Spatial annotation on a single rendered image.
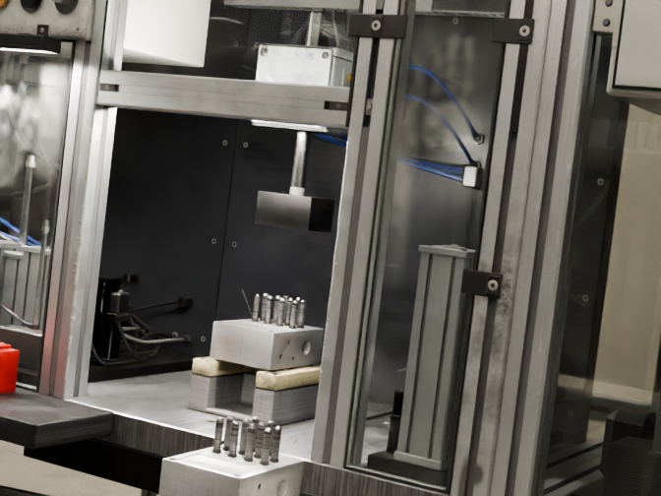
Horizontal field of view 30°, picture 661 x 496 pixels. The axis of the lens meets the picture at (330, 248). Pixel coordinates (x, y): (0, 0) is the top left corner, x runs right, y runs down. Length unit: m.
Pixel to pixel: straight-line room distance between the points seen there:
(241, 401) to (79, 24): 0.54
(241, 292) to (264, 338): 0.40
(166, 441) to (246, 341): 0.17
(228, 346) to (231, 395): 0.08
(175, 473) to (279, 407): 0.34
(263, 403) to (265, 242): 0.44
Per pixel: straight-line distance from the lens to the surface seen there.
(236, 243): 1.98
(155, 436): 1.55
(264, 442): 1.29
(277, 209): 1.64
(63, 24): 1.64
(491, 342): 1.32
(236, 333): 1.61
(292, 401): 1.61
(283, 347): 1.60
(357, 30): 1.40
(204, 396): 1.63
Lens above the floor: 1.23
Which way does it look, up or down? 3 degrees down
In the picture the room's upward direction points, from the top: 7 degrees clockwise
